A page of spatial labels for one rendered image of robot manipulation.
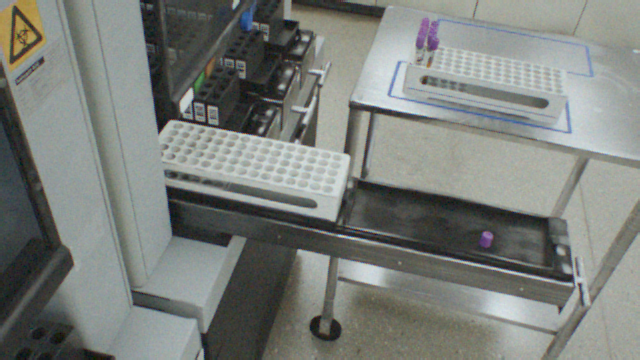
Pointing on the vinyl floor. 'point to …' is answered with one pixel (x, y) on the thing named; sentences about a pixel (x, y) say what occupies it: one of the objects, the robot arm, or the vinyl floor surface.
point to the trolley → (603, 58)
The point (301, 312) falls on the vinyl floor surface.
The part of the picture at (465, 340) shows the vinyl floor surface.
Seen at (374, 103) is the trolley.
